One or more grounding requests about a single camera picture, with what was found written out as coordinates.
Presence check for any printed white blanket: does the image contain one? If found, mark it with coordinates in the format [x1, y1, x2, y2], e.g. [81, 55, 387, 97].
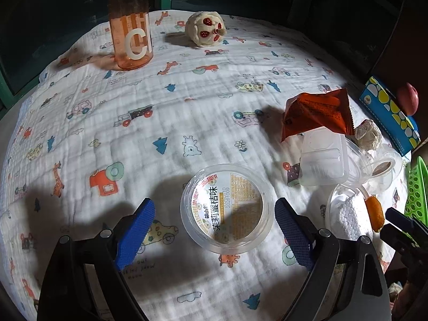
[0, 9, 415, 321]

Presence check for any red apple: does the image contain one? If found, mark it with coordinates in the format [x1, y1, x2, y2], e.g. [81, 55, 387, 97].
[396, 82, 418, 115]

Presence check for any green plastic basket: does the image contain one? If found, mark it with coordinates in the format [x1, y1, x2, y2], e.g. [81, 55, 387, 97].
[404, 156, 428, 224]

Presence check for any orange snack wrapper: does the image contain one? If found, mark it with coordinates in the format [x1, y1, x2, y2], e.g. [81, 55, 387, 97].
[280, 89, 355, 143]

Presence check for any dark furniture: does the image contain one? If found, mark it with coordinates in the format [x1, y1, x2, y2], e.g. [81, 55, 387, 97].
[291, 0, 407, 86]

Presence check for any white foam net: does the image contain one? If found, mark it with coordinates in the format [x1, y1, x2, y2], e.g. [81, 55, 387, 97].
[338, 196, 373, 239]

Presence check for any cream plush ball toy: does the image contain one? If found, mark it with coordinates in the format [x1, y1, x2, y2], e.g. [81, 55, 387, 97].
[185, 11, 226, 48]

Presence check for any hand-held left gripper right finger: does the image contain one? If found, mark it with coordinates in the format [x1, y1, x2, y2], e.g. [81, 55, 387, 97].
[274, 197, 392, 321]

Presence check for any clear plastic cup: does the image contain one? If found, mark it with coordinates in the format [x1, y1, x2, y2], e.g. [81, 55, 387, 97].
[346, 139, 375, 184]

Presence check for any clear round bowl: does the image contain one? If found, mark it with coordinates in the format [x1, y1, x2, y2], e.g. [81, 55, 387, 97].
[325, 184, 382, 241]

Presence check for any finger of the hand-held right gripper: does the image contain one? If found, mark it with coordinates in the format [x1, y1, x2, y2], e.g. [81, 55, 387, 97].
[384, 207, 428, 238]
[380, 223, 428, 258]

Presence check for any orange water bottle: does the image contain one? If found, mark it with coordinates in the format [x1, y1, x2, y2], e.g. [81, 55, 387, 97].
[101, 0, 154, 71]

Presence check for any clear cup with brown residue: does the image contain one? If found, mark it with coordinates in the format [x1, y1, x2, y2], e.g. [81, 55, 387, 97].
[366, 144, 404, 191]

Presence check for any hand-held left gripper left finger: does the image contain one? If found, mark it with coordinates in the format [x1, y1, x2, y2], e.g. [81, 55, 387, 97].
[37, 198, 156, 321]

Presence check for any round clear labelled jelly cup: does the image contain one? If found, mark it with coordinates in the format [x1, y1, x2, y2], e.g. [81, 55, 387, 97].
[181, 163, 273, 253]

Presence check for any crumpled tissue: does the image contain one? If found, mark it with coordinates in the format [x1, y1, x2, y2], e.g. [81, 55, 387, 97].
[354, 120, 382, 151]

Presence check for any blue patterned tissue box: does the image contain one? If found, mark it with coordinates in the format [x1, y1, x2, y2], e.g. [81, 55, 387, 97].
[359, 76, 421, 157]

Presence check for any clear square plastic container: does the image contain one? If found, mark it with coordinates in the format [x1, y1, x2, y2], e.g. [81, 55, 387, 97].
[299, 129, 348, 187]

